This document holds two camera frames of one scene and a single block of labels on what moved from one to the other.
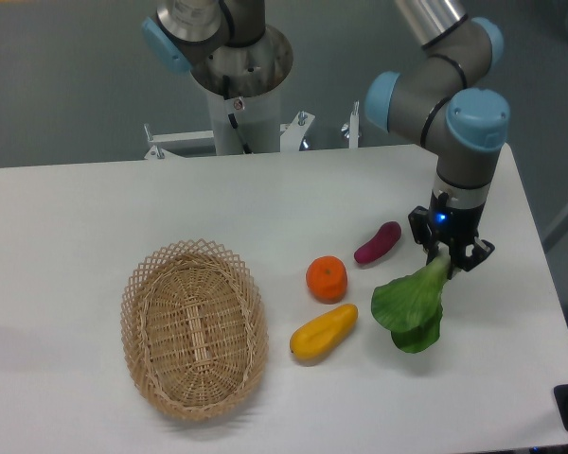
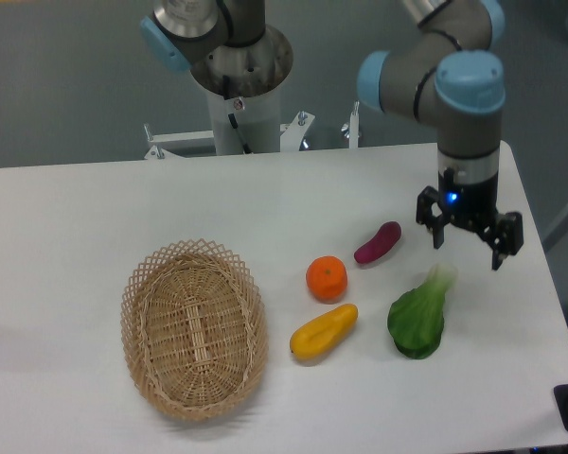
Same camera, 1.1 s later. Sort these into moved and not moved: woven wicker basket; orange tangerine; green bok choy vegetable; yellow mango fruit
Moved: green bok choy vegetable
Not moved: orange tangerine; yellow mango fruit; woven wicker basket
